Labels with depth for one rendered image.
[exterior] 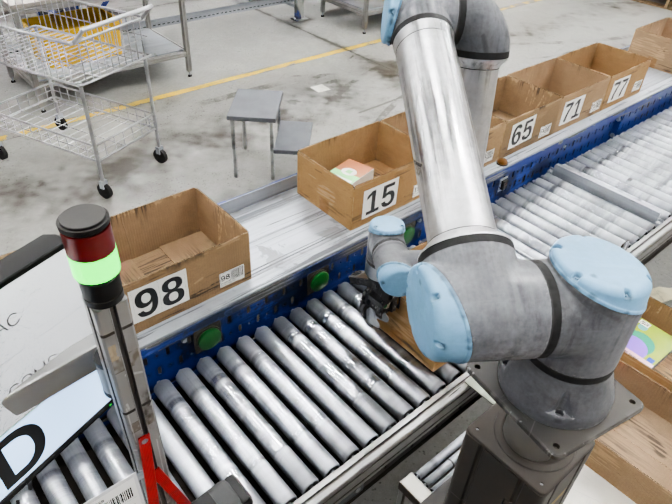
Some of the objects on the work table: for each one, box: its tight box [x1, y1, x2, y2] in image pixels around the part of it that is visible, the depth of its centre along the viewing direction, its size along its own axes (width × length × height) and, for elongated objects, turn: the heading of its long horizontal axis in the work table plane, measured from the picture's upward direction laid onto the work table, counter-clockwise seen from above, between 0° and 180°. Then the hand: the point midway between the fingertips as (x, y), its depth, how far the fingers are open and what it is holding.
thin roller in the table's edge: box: [422, 450, 460, 488], centre depth 145 cm, size 2×28×2 cm, turn 127°
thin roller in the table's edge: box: [414, 431, 466, 480], centre depth 147 cm, size 2×28×2 cm, turn 127°
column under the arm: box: [420, 403, 595, 504], centre depth 121 cm, size 26×26×33 cm
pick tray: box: [585, 360, 672, 504], centre depth 147 cm, size 28×38×10 cm
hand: (369, 321), depth 171 cm, fingers closed
